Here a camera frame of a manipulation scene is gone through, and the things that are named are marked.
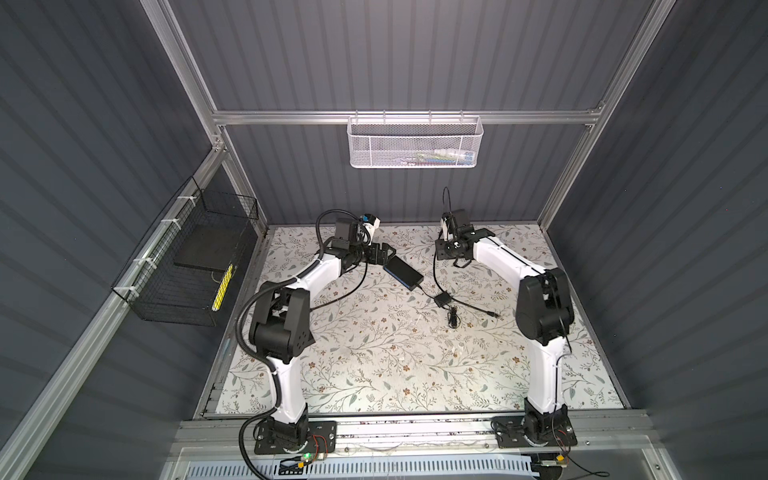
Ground black ribbed network switch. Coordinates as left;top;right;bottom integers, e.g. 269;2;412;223
383;255;424;291

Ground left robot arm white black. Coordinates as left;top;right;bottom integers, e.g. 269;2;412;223
235;209;392;450

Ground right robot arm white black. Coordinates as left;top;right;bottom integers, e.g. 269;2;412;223
435;210;575;444

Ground markers in white basket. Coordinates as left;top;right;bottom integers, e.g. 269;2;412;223
399;148;476;168

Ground black foam pad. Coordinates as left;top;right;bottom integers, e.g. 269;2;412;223
173;225;240;273

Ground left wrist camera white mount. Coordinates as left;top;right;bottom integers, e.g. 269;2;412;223
361;213;381;238

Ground white wire mesh basket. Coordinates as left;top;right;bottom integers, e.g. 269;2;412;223
346;115;484;169

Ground black wire basket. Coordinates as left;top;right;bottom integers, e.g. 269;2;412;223
112;180;260;327

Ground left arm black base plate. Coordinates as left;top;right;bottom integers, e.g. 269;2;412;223
253;419;338;455

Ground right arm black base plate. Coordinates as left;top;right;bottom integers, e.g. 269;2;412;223
490;414;578;449

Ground white ventilated cable duct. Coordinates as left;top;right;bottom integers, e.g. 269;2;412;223
182;454;540;480

